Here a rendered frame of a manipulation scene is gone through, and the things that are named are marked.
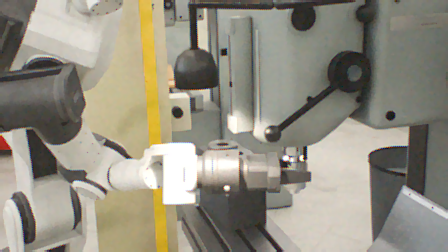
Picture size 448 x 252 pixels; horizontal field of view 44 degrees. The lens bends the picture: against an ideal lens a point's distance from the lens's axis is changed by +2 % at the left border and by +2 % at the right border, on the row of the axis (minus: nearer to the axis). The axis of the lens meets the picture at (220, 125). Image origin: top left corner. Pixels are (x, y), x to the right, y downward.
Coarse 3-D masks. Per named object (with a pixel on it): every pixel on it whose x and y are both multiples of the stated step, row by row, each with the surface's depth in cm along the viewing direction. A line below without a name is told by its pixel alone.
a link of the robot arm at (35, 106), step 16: (16, 80) 102; (32, 80) 101; (48, 80) 100; (0, 96) 99; (16, 96) 99; (32, 96) 99; (48, 96) 99; (0, 112) 99; (16, 112) 99; (32, 112) 99; (48, 112) 99; (16, 128) 102; (32, 128) 106; (48, 128) 104; (64, 128) 105; (80, 128) 110
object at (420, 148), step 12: (408, 132) 134; (420, 132) 128; (432, 132) 125; (444, 132) 121; (408, 144) 134; (420, 144) 129; (432, 144) 125; (444, 144) 122; (408, 156) 134; (420, 156) 129; (432, 156) 126; (444, 156) 122; (408, 168) 134; (420, 168) 130; (432, 168) 126; (444, 168) 123; (408, 180) 135; (420, 180) 130; (432, 180) 127; (444, 180) 123; (420, 192) 131; (432, 192) 127; (444, 192) 124; (444, 204) 124
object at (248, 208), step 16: (208, 144) 162; (224, 144) 163; (240, 192) 149; (256, 192) 151; (208, 208) 163; (224, 208) 151; (240, 208) 150; (256, 208) 152; (224, 224) 153; (240, 224) 151; (256, 224) 153
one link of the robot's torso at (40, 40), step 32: (0, 0) 102; (32, 0) 105; (64, 0) 109; (0, 32) 106; (32, 32) 103; (64, 32) 106; (96, 32) 110; (0, 64) 117; (32, 64) 105; (96, 64) 109
